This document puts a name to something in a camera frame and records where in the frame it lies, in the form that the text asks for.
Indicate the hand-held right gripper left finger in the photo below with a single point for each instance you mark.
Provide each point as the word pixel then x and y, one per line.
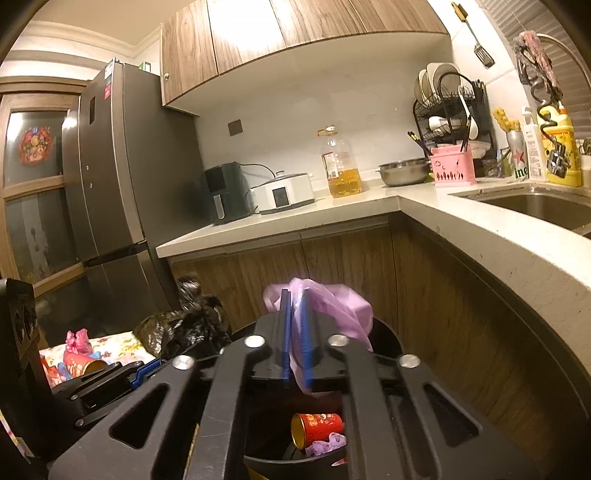
pixel 286 323

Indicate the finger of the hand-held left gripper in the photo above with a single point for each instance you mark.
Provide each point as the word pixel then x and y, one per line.
pixel 104 376
pixel 145 371

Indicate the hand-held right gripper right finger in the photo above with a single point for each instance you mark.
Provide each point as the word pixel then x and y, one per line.
pixel 307 332

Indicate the red paper cup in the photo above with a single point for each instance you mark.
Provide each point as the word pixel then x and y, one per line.
pixel 83 364
pixel 318 427

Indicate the purple plastic bag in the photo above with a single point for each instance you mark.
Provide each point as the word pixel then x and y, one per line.
pixel 325 445
pixel 341 304

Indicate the pink plastic bag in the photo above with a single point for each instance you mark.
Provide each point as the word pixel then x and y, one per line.
pixel 76 339

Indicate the black plastic bag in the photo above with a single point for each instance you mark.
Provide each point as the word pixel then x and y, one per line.
pixel 184 323

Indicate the black trash bin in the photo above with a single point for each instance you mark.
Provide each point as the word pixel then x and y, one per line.
pixel 277 467

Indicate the floral blanket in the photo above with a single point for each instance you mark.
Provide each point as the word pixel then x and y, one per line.
pixel 120 344

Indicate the white slow cooker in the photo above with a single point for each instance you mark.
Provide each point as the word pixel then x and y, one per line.
pixel 281 194

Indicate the black air fryer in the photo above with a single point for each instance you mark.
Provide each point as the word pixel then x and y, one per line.
pixel 226 194

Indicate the wooden base cabinets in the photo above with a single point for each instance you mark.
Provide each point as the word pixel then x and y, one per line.
pixel 438 277

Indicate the cooking oil bottle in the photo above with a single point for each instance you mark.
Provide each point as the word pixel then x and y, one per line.
pixel 344 180

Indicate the wooden glass door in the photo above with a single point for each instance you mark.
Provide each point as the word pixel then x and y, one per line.
pixel 32 188

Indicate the steel basin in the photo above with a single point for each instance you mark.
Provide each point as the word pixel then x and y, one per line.
pixel 401 174

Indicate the grey refrigerator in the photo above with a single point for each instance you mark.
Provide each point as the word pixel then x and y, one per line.
pixel 129 184

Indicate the red round door decoration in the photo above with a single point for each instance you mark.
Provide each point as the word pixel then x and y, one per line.
pixel 36 145

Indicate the pink utensil holder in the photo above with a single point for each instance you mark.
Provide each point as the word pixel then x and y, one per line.
pixel 452 168

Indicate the white bowl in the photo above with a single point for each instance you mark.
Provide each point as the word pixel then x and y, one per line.
pixel 441 124

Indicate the steel sink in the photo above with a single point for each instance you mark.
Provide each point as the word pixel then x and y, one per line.
pixel 531 207

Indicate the white ladle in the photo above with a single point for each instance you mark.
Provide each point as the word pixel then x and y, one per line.
pixel 472 129

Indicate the white plate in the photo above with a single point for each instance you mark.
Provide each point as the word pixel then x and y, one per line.
pixel 422 85
pixel 435 78
pixel 450 74

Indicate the green beer can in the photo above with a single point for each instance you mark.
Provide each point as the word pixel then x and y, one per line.
pixel 517 157

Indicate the white plastic bottle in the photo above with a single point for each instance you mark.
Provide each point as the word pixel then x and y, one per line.
pixel 534 152

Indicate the small green box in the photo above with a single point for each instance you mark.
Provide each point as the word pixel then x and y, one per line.
pixel 145 66

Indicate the steel spring faucet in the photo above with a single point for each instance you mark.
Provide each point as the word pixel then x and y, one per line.
pixel 558 157

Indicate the yellow detergent bottle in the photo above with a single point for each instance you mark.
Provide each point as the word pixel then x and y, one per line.
pixel 570 152

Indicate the black slotted spatula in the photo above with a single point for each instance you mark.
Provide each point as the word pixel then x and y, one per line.
pixel 485 55

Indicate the dark pink rag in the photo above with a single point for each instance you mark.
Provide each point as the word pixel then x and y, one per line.
pixel 540 60

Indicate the window blinds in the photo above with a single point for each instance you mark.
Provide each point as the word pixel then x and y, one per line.
pixel 568 60

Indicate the dark wall socket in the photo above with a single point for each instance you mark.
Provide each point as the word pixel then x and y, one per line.
pixel 236 127

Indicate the wooden wall cabinet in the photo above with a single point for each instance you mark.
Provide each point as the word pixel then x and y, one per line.
pixel 277 32

